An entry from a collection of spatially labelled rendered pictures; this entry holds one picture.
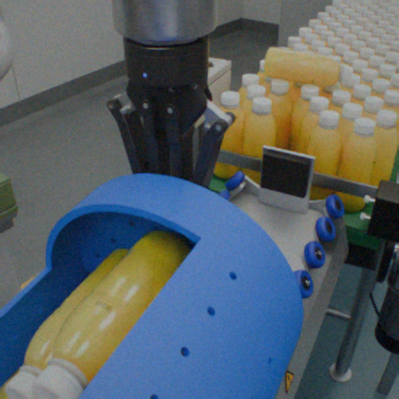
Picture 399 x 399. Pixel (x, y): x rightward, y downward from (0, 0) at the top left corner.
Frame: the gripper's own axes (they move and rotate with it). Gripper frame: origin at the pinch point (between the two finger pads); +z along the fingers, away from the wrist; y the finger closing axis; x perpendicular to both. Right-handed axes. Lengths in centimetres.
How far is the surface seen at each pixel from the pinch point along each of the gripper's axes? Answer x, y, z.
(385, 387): -75, -38, 113
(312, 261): -22.1, -12.3, 19.4
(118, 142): -190, 150, 116
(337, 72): -65, -5, 3
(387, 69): -86, -14, 7
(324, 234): -29.6, -12.4, 19.4
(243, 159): -46, 9, 19
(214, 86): -59, 22, 9
